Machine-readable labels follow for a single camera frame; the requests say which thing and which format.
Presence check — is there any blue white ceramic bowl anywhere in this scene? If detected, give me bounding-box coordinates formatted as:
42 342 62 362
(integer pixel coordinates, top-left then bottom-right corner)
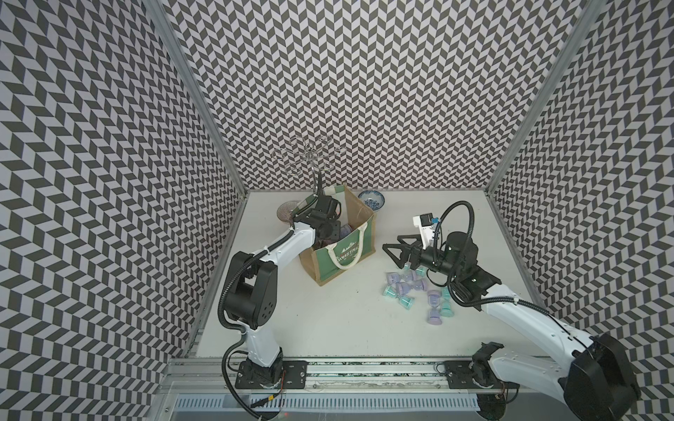
358 191 385 212

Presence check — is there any brown green canvas bag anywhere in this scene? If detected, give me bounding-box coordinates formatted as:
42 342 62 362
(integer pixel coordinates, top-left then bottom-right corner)
299 184 376 286

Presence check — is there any teal hourglass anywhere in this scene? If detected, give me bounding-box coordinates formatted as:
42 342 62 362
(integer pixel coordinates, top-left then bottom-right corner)
383 285 414 310
440 289 454 318

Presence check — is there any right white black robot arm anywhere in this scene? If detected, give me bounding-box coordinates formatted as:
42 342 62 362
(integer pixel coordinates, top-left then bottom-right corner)
383 232 642 420

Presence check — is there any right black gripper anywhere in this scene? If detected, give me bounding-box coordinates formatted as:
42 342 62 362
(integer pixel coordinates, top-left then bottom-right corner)
382 233 461 279

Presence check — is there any purple hourglass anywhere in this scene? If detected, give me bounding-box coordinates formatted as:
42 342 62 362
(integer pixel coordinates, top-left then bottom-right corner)
395 278 428 296
386 272 417 285
427 290 442 326

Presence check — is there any purple hourglass right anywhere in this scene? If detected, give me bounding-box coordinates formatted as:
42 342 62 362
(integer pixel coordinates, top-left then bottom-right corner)
427 290 442 326

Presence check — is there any purple hourglass centre lower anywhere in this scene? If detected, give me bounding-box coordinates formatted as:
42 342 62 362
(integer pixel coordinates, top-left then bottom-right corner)
395 278 428 296

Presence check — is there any silver wire tree stand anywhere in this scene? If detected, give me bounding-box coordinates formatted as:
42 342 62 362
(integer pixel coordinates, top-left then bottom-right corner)
271 136 348 192

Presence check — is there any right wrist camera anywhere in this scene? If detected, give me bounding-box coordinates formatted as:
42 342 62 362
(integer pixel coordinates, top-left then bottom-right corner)
412 213 439 249

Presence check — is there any purple hourglass centre upper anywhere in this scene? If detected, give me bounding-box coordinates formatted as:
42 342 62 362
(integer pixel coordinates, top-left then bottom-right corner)
386 272 417 285

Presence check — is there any pink glass bowl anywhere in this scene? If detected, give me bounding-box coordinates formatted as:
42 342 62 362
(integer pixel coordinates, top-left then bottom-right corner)
277 200 299 224

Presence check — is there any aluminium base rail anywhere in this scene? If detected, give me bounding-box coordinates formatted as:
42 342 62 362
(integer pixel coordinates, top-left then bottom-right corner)
157 357 601 396

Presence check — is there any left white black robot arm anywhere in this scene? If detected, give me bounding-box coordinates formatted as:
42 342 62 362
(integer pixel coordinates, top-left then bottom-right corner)
218 188 341 389

